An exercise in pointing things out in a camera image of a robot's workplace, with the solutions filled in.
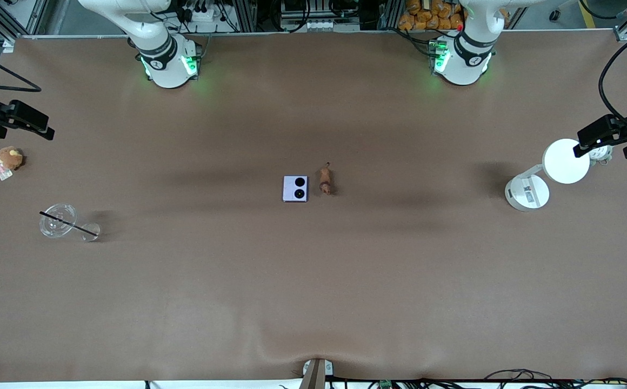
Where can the small brown lion statue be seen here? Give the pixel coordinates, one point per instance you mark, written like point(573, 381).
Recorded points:
point(325, 178)

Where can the white flip phone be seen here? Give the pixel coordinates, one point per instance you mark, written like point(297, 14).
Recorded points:
point(295, 188)

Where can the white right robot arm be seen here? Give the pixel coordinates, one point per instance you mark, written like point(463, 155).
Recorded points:
point(167, 65)

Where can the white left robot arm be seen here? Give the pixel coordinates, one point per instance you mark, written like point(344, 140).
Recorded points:
point(462, 65)

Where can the grey white plush toy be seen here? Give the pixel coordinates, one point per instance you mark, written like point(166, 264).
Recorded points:
point(601, 155)

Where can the small brown plush toy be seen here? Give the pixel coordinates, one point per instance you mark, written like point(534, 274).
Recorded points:
point(9, 158)

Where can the white round desk lamp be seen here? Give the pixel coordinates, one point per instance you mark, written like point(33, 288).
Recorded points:
point(565, 161)

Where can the black drinking straw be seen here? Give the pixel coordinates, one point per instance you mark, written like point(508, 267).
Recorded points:
point(67, 223)

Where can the clear plastic cup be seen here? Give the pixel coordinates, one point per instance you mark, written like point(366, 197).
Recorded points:
point(53, 228)

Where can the orange snack bags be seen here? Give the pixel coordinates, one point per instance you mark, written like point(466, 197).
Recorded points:
point(427, 19)

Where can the white power strip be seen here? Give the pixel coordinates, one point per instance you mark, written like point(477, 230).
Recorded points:
point(205, 13)

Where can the white table corner bracket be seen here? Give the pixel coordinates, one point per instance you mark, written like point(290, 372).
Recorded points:
point(8, 47)

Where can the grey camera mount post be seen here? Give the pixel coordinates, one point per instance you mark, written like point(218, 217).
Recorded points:
point(316, 375)

